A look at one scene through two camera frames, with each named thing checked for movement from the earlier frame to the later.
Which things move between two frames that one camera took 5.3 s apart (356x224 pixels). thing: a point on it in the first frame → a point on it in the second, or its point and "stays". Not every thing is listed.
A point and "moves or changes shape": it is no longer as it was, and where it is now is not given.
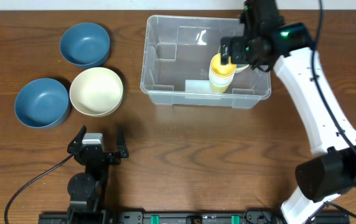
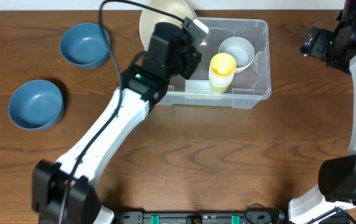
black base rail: (192, 218) stays
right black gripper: (242, 56) → (322, 51)
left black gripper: (114, 160) → (192, 69)
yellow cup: (218, 89) stays
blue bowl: (42, 102) moves or changes shape
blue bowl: (85, 45) stays
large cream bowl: (96, 92) → (150, 17)
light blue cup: (221, 80) stays
